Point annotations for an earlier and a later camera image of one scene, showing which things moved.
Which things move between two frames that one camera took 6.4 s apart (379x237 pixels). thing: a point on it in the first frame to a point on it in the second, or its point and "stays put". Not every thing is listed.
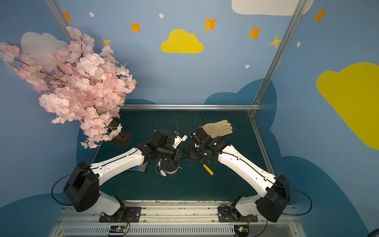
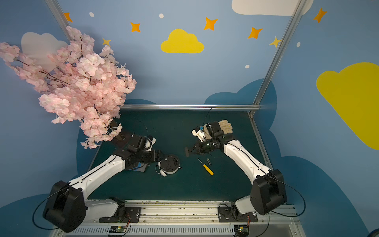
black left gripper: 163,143 to 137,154
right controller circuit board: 242,230 stays put
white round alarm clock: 167,166 stays put
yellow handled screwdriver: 207,169 stays put
